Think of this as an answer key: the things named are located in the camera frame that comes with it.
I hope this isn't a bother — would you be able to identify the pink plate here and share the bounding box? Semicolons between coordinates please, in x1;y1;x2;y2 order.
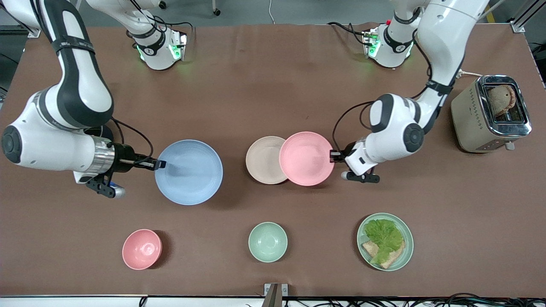
279;131;335;187

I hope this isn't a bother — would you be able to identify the black left base cable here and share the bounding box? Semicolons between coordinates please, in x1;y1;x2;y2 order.
328;21;372;46

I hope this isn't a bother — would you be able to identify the black right base cable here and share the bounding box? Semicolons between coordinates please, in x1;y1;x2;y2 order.
128;0;195;39

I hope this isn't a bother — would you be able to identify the grey metal table clamp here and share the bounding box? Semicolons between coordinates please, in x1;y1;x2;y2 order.
264;283;288;307

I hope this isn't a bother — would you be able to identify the aluminium frame profile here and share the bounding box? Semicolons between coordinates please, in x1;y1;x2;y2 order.
510;0;546;34

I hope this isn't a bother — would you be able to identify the small green bowl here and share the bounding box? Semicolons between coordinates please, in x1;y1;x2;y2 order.
248;222;288;263

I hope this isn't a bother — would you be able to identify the small pink bowl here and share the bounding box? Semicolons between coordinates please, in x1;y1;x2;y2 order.
122;229;163;270

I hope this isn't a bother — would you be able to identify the beige plate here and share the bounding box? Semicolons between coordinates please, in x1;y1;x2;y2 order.
246;136;288;185

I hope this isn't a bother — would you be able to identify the green plate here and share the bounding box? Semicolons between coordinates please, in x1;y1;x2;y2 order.
357;213;414;272

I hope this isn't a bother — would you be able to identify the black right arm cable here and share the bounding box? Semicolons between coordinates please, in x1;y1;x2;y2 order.
110;117;155;167

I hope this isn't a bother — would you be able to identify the brown table cover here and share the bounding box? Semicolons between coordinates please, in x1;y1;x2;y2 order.
0;23;546;298

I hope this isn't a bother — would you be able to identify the green lettuce leaf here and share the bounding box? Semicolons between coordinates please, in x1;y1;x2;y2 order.
364;219;405;265

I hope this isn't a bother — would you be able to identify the black base cable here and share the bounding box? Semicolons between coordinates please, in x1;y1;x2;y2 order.
128;0;195;39
328;21;372;46

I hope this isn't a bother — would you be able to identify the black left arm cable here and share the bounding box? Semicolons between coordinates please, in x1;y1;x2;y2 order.
332;32;434;154

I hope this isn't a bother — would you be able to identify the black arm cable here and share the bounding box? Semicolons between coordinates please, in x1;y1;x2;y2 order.
110;117;155;167
332;32;434;154

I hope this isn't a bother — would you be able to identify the brown bread slice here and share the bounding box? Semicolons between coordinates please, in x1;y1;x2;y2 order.
362;240;406;269

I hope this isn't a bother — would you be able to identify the beige chrome toaster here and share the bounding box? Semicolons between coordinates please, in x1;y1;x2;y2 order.
451;75;532;153

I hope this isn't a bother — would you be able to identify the round brown toast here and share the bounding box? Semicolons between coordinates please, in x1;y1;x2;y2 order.
488;84;517;118

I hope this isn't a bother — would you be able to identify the white table edge rail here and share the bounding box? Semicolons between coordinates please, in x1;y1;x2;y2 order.
0;294;265;307

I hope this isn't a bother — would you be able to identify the blue plate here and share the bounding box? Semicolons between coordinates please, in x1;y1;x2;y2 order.
154;139;224;206

